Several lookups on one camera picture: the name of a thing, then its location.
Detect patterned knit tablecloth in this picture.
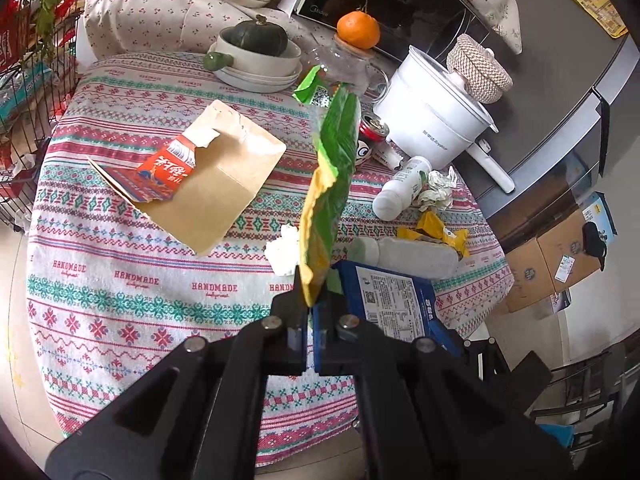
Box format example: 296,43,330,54
26,52,514,466

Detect small white paper packet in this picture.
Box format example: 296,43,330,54
372,141,406,171

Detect black microwave oven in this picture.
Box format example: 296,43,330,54
293,0,491,64

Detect yellow snack wrapper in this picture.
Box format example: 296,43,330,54
396,210,470,258

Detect black wire rack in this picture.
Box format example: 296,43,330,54
1,0,85,233

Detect red cartoon drink can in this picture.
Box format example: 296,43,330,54
355,112,390,167

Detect stacked white plates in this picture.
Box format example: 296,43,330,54
215,62,303,93

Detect grey refrigerator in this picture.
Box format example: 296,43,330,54
454,0,639,252

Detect glass teapot with wooden lid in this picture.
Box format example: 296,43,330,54
309,34,390,103

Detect dark green pumpkin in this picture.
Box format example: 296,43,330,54
228,14,288,56

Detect green yellow snack bag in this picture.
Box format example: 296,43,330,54
293,65,361,307

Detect floral white cloth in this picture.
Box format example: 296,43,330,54
84,0,334,58

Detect crumpled white paper wrapper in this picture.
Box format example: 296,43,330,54
412,166,458,211

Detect brown cardboard box on floor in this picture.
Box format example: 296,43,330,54
506,210,608,313

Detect white yogurt bottle with label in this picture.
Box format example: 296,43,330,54
372,156,432,221

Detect blue paper package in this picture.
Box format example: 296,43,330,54
311,260,464,375

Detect large orange mandarin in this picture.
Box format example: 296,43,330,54
336,10,381,50

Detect yellow sticker on fridge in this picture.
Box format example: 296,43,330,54
573,0,628,39

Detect torn brown cardboard box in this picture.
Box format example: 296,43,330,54
89,100,285,255

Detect frosted white plastic bottle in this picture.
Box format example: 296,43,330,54
346,237,459,280

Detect woven beige lidded basket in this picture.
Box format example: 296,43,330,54
446,34,513,104

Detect white electric cooking pot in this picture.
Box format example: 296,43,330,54
374,46,515,194

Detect white tissue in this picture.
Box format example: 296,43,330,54
264,224,299,276

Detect cream bowl with green handle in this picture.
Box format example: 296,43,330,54
203,27,302,76

